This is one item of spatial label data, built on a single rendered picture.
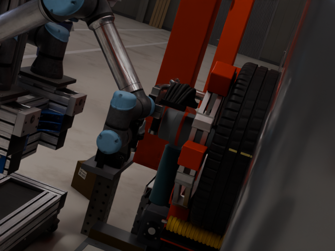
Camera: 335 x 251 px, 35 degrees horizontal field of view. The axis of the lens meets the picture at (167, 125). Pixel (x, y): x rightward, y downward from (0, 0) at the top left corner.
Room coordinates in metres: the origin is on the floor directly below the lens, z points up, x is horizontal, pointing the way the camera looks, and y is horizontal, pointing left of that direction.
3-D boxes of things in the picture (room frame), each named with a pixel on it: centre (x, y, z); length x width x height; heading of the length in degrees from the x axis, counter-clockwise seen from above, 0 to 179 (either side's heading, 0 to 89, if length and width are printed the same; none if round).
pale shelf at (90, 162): (2.66, 0.22, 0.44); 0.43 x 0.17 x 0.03; 171
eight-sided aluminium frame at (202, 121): (2.05, -0.15, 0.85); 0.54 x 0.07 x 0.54; 171
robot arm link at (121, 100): (1.64, 0.15, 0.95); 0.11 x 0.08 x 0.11; 160
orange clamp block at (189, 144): (1.74, -0.11, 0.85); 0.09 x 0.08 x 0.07; 171
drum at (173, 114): (2.06, -0.08, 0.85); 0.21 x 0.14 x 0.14; 81
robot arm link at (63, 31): (2.46, 0.62, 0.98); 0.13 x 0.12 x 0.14; 67
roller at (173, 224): (1.92, -0.23, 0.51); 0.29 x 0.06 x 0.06; 81
